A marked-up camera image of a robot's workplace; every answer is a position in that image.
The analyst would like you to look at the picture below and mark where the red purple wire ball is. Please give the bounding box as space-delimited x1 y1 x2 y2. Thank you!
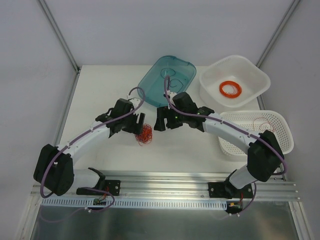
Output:
135 123 153 146

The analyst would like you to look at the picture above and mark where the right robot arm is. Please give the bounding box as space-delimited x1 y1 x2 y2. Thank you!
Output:
154 90 284 199

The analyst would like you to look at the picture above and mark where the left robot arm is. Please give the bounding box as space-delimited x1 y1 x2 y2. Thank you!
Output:
33 97 145 199

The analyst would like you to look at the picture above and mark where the teal transparent plastic tray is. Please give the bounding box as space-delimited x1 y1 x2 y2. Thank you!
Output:
138 55 197 108

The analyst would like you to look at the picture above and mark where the white deep plastic basket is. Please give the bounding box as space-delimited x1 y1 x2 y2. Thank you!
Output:
199 55 271 109

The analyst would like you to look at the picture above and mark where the white perforated shallow basket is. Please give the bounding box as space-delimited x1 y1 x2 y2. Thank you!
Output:
220 110 294 155

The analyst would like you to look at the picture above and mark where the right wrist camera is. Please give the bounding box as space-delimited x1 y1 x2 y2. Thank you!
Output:
164 90 177 109

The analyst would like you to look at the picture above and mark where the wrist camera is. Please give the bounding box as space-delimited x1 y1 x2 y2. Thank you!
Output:
164 90 177 109
127 95 144 116

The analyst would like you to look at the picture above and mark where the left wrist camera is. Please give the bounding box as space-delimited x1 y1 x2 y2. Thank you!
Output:
127 95 144 116

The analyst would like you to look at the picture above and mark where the dark blue wire in tray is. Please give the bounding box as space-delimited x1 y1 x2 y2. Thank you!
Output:
160 68 185 93

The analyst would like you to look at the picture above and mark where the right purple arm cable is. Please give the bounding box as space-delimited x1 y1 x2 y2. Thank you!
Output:
163 75 288 176

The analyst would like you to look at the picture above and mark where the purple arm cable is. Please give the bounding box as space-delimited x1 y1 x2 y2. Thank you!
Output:
39 86 146 199
163 75 288 176

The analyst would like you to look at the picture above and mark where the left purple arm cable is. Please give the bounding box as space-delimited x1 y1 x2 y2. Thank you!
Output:
39 86 146 199

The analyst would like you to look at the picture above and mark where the aluminium mounting rail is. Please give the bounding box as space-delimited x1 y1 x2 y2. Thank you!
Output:
31 171 301 202

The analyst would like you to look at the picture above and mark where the orange coiled wire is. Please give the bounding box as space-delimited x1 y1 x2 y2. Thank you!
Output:
219 80 243 99

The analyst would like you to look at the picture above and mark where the left aluminium frame post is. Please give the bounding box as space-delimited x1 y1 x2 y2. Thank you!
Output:
36 0 81 73

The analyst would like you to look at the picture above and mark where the aluminium frame post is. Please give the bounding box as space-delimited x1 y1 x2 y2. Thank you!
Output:
36 0 81 73
256 0 303 68

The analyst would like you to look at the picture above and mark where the dark red wire in basket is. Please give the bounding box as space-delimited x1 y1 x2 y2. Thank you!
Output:
252 116 276 133

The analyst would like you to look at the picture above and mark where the white slotted cable duct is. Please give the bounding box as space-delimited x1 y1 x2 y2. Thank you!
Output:
41 197 227 211

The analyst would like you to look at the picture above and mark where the right aluminium frame post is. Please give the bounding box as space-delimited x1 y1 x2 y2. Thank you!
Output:
256 0 303 68

